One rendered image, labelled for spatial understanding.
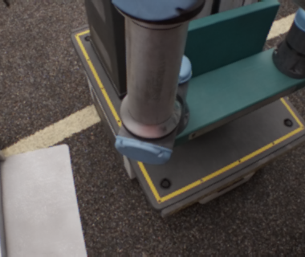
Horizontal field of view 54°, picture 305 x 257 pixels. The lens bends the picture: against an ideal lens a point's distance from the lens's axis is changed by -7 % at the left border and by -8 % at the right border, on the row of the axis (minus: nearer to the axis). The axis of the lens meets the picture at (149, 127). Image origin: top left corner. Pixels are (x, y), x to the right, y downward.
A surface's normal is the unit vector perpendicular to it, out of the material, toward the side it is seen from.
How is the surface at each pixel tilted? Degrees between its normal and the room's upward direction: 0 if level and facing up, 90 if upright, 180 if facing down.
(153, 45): 90
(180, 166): 0
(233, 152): 0
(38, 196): 0
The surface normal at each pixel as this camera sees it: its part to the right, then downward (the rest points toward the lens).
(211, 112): 0.01, -0.49
